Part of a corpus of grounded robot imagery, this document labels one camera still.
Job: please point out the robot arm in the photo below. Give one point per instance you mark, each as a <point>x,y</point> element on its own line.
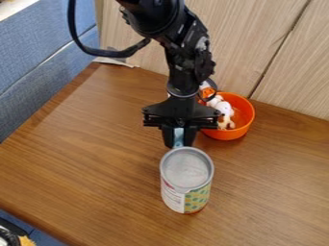
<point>180,35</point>

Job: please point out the white paper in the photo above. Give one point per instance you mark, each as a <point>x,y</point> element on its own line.
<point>112,61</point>

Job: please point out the blue spatula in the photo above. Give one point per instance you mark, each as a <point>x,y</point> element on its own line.
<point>179,137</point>

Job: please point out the silver can with label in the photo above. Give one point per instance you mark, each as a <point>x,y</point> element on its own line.
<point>186,182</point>

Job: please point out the white and orange toy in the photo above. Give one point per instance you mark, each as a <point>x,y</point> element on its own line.
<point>222,109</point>

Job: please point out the orange pot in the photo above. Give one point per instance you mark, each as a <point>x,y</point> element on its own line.
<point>240,123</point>

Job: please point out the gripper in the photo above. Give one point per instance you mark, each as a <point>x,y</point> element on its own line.
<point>180,112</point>

